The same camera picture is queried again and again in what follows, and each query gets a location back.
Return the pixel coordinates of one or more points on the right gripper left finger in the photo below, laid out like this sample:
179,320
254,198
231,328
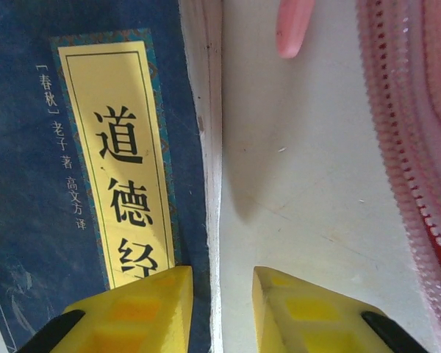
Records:
132,316

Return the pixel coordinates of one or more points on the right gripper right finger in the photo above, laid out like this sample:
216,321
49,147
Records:
308,316

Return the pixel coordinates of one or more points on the blue book vertical yellow label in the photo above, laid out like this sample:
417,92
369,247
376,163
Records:
77,147

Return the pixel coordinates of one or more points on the pink backpack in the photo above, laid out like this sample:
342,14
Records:
408,110

